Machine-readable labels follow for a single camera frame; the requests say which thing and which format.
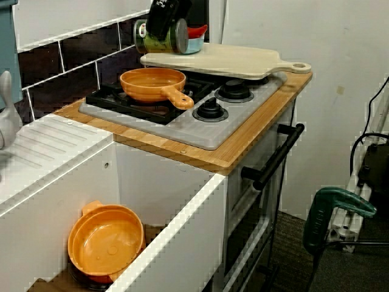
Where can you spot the orange toy pot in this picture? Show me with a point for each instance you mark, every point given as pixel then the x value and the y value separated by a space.
pixel 106 240

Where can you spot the grey stove top plate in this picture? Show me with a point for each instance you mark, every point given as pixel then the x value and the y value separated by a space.
pixel 194 134

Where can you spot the red chili pepper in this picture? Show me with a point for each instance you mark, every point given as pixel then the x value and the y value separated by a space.
pixel 197 30

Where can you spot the black power supply box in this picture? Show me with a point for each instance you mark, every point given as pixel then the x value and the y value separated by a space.
pixel 377 164

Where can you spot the black burner grate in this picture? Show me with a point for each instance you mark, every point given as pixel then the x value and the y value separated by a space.
pixel 100 100

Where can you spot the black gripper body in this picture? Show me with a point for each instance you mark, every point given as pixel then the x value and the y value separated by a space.
pixel 170 9

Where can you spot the green tin can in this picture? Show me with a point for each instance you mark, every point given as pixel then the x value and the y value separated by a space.
pixel 176 39

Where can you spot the black stove knob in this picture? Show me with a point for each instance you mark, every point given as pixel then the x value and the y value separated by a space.
pixel 209 111
pixel 234 91

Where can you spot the white sink basin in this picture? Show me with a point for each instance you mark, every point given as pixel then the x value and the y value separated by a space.
pixel 152 182

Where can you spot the green power drill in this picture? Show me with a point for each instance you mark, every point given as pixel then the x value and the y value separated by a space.
pixel 316 225

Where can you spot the teal box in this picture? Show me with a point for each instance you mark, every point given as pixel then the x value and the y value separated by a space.
pixel 7 45

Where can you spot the orange toy frying pan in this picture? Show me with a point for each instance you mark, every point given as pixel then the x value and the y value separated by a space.
pixel 146 85

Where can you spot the pale wooden cutting board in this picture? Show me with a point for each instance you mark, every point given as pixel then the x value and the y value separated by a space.
pixel 243 61

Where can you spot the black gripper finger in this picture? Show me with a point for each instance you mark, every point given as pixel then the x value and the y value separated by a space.
pixel 159 27

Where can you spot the white oven door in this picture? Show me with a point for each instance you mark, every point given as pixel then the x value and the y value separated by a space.
pixel 243 219

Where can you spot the grey toy faucet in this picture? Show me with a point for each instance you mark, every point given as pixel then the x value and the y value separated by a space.
pixel 9 121

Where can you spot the black round dish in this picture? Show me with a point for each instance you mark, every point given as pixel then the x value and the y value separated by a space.
pixel 79 278

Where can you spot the aluminium frame profile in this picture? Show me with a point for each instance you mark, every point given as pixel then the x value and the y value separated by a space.
pixel 343 225

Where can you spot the bamboo kitchen counter top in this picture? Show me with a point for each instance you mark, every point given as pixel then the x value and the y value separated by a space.
pixel 243 146

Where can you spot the light blue bowl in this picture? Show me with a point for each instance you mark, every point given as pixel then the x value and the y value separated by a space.
pixel 196 44

